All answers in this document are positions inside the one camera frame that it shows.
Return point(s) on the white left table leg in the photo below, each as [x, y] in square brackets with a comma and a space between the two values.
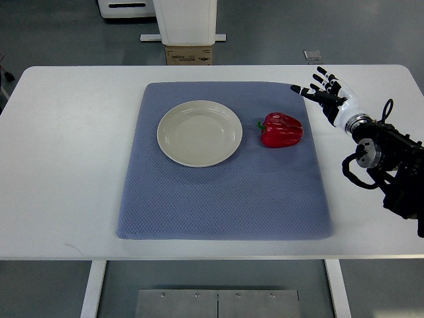
[93, 289]

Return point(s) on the grey metal floor plate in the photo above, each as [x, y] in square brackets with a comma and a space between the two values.
[217, 303]

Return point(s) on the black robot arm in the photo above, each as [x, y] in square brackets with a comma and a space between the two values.
[386, 159]

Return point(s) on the white table leg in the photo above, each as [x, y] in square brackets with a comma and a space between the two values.
[93, 289]
[337, 289]

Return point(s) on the white cabinet with slot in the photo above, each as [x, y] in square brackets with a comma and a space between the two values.
[126, 9]

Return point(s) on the white right table leg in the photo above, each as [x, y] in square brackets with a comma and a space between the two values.
[337, 289]

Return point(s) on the blue woven mat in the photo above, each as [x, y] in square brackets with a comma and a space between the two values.
[258, 193]

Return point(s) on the brown cardboard box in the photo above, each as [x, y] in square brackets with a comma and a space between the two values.
[189, 55]

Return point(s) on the red bell pepper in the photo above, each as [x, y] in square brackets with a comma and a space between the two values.
[280, 130]

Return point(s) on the cream round plate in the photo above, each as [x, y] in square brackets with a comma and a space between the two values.
[199, 133]

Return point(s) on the white pedestal stand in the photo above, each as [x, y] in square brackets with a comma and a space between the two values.
[185, 23]

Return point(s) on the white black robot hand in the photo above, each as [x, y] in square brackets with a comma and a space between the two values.
[338, 102]

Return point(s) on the dark object at left edge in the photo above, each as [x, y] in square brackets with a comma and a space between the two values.
[7, 76]

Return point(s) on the small grey floor plate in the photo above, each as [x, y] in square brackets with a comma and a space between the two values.
[312, 55]

